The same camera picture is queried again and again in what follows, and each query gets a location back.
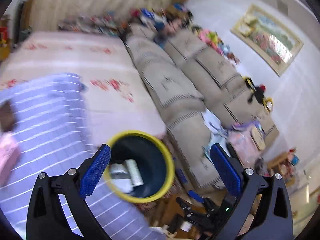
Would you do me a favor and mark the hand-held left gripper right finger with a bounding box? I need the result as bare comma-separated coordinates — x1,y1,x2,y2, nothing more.
210,143,293,240

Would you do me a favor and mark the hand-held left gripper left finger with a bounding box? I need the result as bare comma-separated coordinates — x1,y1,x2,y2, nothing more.
26,144,112,240

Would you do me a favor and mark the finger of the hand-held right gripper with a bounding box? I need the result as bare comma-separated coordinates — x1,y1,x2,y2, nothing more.
176,190,213,227

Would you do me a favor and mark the black yellow-rimmed trash bin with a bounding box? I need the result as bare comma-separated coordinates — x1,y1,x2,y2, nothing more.
104,130,175,204

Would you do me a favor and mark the pink milk carton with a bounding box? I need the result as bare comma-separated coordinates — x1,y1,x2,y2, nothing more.
0,132,20,180

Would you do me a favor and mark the brown plastic tray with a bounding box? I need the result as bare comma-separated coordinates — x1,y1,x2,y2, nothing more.
0,102,15,133

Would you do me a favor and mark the pile of papers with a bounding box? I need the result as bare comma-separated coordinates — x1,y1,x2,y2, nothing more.
201,112,265,155

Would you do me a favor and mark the yellow and black toy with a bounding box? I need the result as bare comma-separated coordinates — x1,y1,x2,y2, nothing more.
244,76,274,112

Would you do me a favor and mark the beige sofa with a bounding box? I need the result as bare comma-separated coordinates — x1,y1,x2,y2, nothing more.
125,24,279,190

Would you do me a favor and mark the pile of plush toys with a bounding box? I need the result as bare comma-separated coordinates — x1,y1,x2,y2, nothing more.
192,25,240,63

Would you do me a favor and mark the framed landscape painting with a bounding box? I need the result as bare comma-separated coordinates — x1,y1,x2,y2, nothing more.
230,4,304,77

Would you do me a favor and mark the cluttered glass coffee table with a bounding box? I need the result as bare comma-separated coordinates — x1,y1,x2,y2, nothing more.
59,12,130,34

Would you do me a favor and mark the beige embroidered curtain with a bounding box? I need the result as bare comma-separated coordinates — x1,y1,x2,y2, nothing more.
30,0,187,34

